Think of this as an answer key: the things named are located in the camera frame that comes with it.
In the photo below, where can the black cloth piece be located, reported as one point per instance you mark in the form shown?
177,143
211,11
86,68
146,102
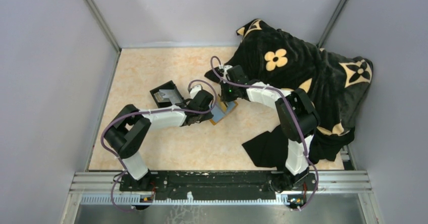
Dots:
269,149

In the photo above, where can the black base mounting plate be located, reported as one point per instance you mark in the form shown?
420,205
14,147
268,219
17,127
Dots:
216,186

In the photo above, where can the blue credit card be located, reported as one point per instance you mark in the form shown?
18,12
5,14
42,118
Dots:
220,113

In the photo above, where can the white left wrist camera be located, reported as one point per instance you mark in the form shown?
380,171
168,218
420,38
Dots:
193,91

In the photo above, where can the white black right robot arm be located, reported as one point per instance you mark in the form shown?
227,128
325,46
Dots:
298,117

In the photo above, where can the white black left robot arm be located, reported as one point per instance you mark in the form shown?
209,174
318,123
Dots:
125,134

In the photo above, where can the black floral blanket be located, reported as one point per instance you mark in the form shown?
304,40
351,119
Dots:
336,85

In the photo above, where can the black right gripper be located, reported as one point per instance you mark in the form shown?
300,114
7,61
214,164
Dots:
225,97

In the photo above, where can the white card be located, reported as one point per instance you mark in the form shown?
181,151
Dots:
167,96

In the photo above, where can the aluminium front rail frame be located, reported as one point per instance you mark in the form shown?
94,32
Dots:
103,188

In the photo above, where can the black plastic box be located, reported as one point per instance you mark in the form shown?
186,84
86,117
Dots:
168,85

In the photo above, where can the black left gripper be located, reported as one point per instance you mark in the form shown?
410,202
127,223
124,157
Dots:
207,116

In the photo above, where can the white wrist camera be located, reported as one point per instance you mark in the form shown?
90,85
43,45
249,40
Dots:
225,69
193,91

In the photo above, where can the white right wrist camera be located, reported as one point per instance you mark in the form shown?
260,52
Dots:
225,69

